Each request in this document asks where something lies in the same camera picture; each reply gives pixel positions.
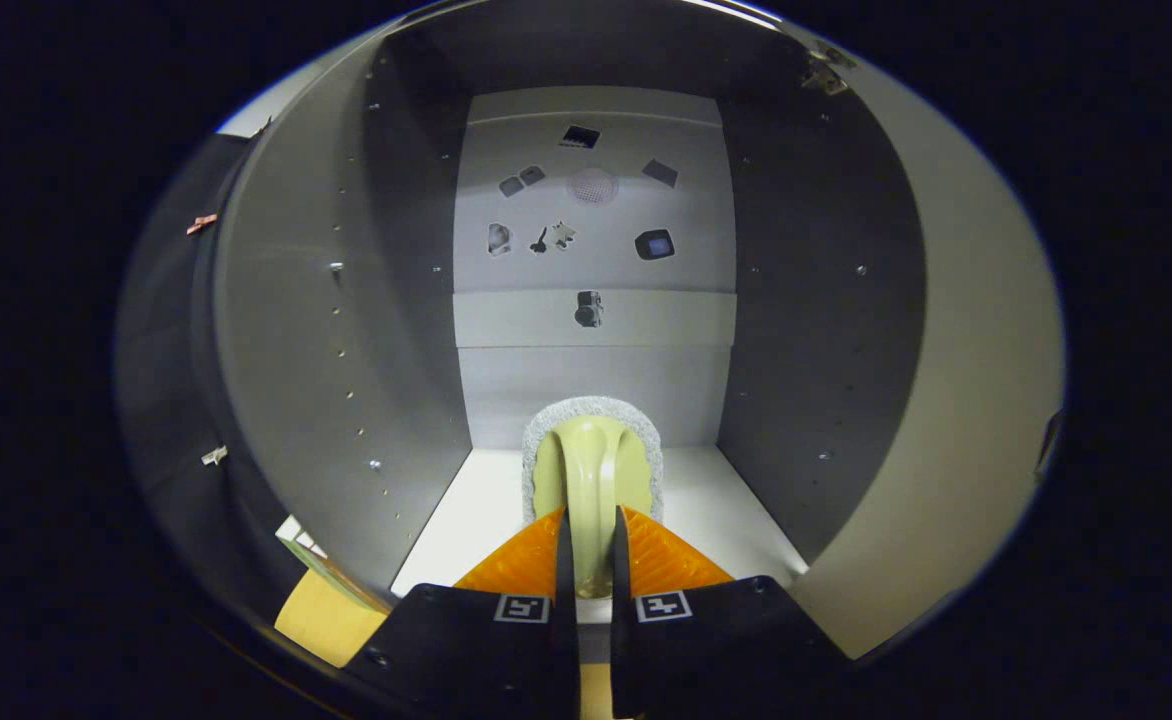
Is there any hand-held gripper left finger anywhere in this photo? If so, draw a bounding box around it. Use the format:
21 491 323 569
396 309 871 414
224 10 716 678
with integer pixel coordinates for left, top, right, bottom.
346 505 580 720

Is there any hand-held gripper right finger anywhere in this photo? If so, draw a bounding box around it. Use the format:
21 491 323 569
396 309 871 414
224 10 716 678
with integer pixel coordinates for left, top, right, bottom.
611 505 852 720

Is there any dark grey cabinet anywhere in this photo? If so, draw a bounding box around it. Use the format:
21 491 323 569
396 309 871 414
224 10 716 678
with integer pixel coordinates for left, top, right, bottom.
191 0 932 601

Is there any black backdrop cloth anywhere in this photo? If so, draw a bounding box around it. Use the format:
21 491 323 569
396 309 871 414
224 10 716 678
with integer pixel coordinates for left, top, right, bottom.
114 130 292 626

